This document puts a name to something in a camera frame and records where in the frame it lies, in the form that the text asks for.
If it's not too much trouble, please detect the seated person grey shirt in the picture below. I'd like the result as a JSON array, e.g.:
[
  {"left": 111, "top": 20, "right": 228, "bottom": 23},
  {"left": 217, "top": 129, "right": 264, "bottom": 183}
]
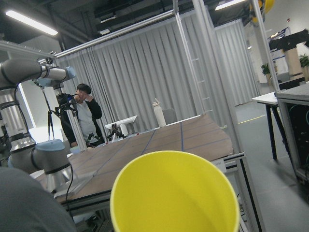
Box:
[{"left": 0, "top": 167, "right": 77, "bottom": 232}]

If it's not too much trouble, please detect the yellow plastic cup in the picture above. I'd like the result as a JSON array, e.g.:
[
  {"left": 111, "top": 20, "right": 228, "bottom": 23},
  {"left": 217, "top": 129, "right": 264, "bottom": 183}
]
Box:
[{"left": 110, "top": 151, "right": 240, "bottom": 232}]

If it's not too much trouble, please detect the standing person black jacket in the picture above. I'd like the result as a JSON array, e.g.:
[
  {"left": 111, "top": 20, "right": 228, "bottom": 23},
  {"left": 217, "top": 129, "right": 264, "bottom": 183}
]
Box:
[{"left": 74, "top": 83, "right": 104, "bottom": 147}]

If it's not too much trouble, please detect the aluminium frame post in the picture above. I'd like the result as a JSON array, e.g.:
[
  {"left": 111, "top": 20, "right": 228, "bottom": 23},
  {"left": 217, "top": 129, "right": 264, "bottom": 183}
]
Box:
[{"left": 193, "top": 0, "right": 243, "bottom": 154}]

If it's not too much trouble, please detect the white water bottle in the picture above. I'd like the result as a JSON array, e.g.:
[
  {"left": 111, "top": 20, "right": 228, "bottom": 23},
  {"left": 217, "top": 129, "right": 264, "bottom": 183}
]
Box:
[{"left": 152, "top": 98, "right": 166, "bottom": 128}]

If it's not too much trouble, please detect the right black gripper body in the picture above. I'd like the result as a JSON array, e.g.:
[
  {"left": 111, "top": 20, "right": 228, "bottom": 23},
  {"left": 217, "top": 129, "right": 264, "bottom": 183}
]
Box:
[{"left": 56, "top": 93, "right": 76, "bottom": 111}]

